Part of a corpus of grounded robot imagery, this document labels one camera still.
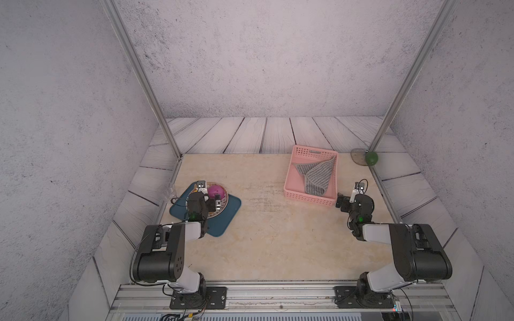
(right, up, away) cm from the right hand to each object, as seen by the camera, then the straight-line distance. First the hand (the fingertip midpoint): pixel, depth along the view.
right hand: (353, 193), depth 93 cm
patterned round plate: (-60, -5, +4) cm, 60 cm away
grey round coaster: (+16, +19, +27) cm, 37 cm away
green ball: (+21, +17, +23) cm, 35 cm away
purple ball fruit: (-64, +2, +3) cm, 64 cm away
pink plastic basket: (-24, +2, +16) cm, 29 cm away
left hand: (-67, 0, +2) cm, 67 cm away
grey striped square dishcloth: (-13, +8, +15) cm, 21 cm away
